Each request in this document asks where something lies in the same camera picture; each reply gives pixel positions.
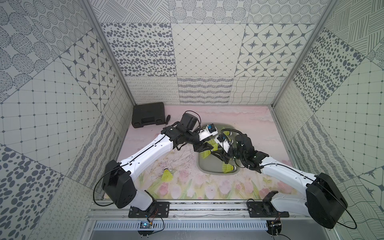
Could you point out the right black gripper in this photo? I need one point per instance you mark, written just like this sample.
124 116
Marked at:
223 157

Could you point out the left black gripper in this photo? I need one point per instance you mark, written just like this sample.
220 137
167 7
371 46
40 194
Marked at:
198 145

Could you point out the yellow shuttlecock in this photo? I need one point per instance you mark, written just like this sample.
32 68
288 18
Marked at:
228 168
167 176
226 132
214 144
205 154

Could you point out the grey plastic storage box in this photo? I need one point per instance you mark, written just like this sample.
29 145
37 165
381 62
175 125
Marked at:
211 164

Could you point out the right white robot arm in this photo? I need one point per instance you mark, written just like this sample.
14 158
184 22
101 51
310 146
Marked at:
318 195

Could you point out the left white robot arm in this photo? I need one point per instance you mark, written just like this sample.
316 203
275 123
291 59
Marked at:
118 179

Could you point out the black plastic tool case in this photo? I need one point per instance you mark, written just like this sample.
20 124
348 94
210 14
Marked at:
148 114

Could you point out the small green circuit board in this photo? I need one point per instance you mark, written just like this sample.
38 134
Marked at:
145 225

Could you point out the black handled screwdriver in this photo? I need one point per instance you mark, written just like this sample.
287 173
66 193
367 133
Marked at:
167 119

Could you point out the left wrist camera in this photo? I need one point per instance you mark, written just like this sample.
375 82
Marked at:
208 131

